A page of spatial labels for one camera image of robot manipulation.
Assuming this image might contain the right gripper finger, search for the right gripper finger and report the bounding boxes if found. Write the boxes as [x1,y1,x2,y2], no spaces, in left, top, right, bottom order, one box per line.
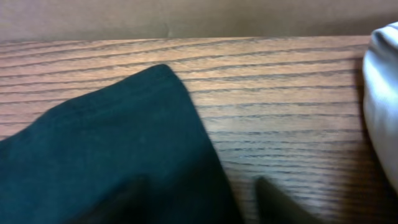
[255,177,322,224]

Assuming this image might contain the black t-shirt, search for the black t-shirt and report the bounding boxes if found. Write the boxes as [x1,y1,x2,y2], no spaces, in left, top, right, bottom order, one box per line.
[1,65,243,223]

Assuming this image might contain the grey folded trousers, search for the grey folded trousers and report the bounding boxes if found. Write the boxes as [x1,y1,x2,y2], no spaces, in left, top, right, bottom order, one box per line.
[363,22,397,190]

